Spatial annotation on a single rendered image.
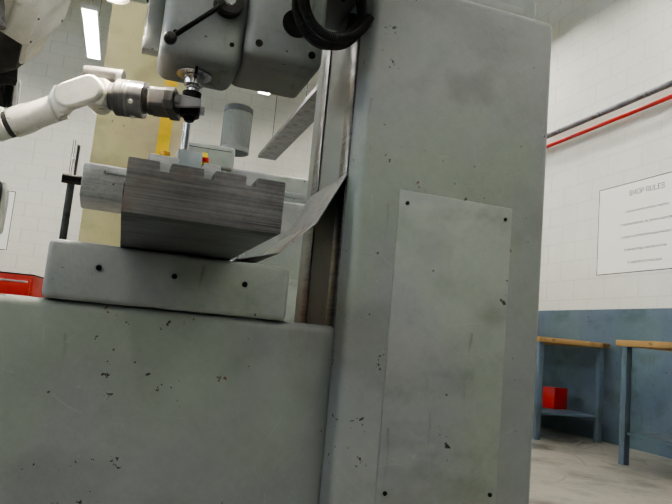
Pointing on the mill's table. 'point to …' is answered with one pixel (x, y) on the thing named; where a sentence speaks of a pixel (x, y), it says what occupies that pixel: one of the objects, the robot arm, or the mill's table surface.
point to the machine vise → (112, 186)
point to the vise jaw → (164, 161)
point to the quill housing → (202, 42)
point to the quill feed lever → (208, 16)
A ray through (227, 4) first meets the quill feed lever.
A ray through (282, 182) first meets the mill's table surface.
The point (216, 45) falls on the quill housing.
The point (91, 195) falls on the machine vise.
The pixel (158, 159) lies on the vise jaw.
